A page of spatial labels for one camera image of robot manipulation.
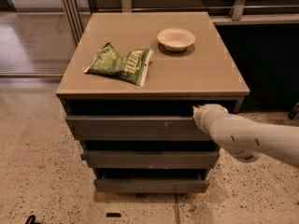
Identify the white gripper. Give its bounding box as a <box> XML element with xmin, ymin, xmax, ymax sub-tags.
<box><xmin>192</xmin><ymin>104</ymin><xmax>237</xmax><ymax>134</ymax></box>

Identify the grey top drawer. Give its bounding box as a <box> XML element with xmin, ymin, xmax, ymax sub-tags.
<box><xmin>66</xmin><ymin>116</ymin><xmax>210</xmax><ymax>141</ymax></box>

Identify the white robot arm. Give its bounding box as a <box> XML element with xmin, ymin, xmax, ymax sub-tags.
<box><xmin>193</xmin><ymin>104</ymin><xmax>299</xmax><ymax>168</ymax></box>

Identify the grey drawer cabinet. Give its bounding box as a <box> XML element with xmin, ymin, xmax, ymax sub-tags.
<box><xmin>57</xmin><ymin>12</ymin><xmax>249</xmax><ymax>181</ymax></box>

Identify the grey middle drawer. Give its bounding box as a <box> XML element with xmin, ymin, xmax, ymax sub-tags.
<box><xmin>82</xmin><ymin>151</ymin><xmax>219</xmax><ymax>169</ymax></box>

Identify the white bowl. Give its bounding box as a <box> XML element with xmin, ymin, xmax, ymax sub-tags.
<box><xmin>157</xmin><ymin>28</ymin><xmax>195</xmax><ymax>52</ymax></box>

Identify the green chip bag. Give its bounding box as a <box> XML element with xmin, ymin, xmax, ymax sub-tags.
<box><xmin>84</xmin><ymin>43</ymin><xmax>153</xmax><ymax>86</ymax></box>

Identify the dark object at right edge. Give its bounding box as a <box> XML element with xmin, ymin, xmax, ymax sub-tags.
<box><xmin>288</xmin><ymin>102</ymin><xmax>299</xmax><ymax>120</ymax></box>

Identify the black floor tape piece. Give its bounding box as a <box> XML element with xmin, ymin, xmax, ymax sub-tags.
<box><xmin>106</xmin><ymin>212</ymin><xmax>121</xmax><ymax>217</ymax></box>

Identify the black cable on floor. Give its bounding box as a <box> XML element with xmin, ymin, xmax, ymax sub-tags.
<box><xmin>24</xmin><ymin>214</ymin><xmax>41</xmax><ymax>224</ymax></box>

